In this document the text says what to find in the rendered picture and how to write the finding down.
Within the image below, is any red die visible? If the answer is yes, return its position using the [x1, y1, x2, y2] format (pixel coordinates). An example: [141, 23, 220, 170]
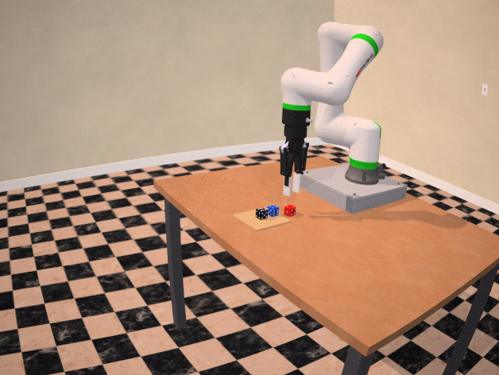
[284, 205, 296, 217]

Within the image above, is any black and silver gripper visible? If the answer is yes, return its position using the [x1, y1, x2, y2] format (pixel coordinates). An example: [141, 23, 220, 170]
[279, 125, 309, 196]

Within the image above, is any black die with white pips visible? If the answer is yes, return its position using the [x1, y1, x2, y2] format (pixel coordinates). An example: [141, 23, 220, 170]
[255, 207, 268, 220]

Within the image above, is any blue die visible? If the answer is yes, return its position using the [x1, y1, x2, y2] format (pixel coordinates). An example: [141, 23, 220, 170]
[267, 205, 279, 217]

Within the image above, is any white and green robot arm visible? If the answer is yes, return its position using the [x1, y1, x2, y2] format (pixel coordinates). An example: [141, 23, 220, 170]
[280, 22, 386, 185]

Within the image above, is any tan square mat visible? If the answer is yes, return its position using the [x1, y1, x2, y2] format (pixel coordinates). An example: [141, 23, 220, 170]
[232, 210, 291, 231]

